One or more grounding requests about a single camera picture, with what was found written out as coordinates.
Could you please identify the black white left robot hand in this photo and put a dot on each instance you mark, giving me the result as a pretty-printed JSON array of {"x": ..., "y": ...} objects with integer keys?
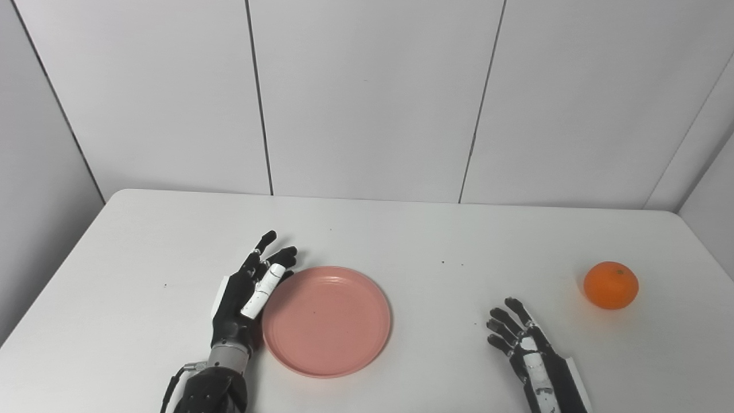
[{"x": 229, "y": 312}]

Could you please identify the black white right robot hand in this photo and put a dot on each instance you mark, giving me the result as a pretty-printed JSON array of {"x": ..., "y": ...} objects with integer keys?
[{"x": 550, "y": 378}]

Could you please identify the pink round plate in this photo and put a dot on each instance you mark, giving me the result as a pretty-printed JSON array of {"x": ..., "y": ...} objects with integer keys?
[{"x": 327, "y": 321}]

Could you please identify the orange fruit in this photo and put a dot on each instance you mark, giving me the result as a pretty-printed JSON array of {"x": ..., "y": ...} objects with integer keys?
[{"x": 611, "y": 285}]

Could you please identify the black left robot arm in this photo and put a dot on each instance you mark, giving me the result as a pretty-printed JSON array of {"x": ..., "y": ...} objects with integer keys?
[{"x": 212, "y": 390}]

